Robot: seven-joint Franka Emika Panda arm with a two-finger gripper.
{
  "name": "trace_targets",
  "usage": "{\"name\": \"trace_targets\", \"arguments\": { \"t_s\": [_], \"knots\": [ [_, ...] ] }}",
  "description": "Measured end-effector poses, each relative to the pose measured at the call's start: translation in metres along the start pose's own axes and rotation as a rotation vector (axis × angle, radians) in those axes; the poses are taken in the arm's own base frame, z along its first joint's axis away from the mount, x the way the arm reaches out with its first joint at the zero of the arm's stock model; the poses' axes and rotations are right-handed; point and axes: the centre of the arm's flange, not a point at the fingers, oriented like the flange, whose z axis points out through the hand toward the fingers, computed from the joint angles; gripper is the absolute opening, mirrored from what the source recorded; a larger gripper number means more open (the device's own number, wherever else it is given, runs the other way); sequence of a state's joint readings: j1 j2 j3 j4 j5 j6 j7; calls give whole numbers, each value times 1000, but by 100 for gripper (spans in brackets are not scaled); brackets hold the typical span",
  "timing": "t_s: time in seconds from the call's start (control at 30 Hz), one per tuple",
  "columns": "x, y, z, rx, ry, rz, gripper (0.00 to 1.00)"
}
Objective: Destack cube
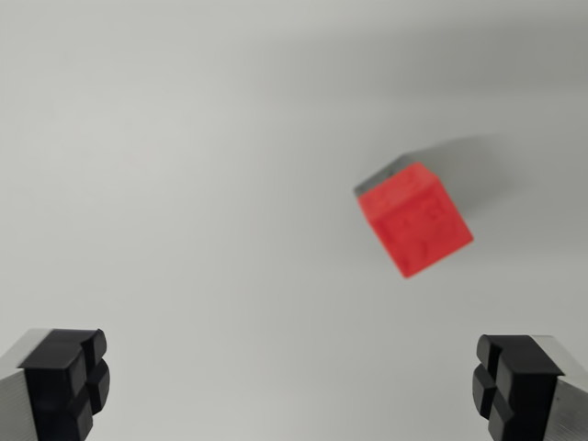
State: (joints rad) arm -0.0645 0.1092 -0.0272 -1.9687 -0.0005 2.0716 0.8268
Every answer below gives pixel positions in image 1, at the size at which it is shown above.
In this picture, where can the red studded cube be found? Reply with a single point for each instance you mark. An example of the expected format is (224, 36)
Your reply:
(415, 220)

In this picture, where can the black-padded metal gripper left finger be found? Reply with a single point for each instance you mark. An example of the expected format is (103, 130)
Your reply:
(46, 390)

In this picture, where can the black-padded metal gripper right finger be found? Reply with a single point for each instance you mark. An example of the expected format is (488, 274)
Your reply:
(528, 395)

